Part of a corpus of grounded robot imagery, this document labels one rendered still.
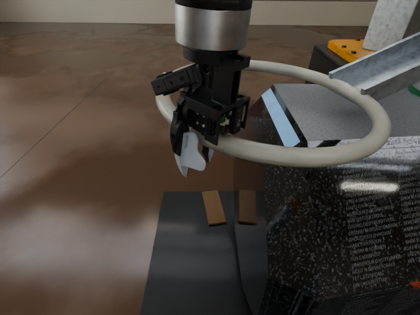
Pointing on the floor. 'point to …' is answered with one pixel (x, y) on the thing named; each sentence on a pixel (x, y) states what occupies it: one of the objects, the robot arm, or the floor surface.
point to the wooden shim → (214, 207)
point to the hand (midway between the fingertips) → (194, 160)
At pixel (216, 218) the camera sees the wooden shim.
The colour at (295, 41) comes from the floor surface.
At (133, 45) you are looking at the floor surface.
